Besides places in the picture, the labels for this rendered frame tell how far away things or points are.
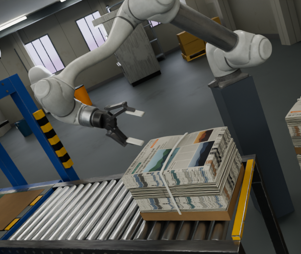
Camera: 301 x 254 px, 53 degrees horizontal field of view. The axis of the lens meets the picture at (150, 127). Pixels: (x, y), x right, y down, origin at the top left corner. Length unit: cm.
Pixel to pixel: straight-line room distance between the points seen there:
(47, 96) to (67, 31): 1014
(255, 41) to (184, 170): 82
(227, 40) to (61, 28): 997
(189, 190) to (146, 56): 731
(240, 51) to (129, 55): 674
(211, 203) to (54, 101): 67
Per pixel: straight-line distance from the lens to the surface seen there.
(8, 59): 1172
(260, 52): 159
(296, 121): 162
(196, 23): 142
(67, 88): 118
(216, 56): 175
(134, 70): 824
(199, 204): 111
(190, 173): 102
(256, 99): 186
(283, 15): 620
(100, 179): 185
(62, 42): 1128
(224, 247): 105
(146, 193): 118
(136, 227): 133
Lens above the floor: 153
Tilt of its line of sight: 19 degrees down
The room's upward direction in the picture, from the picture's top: 25 degrees counter-clockwise
